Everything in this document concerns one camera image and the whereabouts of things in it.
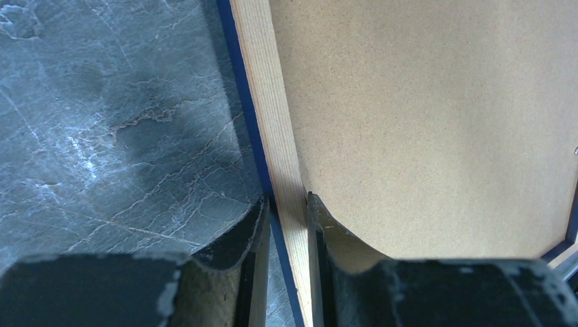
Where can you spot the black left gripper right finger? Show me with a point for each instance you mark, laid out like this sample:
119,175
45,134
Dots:
353,284

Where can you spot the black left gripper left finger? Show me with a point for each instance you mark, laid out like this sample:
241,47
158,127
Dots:
222,284

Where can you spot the brown cardboard backing board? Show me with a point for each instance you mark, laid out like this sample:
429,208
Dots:
436,129

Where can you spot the wooden picture frame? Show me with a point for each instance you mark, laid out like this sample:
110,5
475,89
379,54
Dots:
264,88

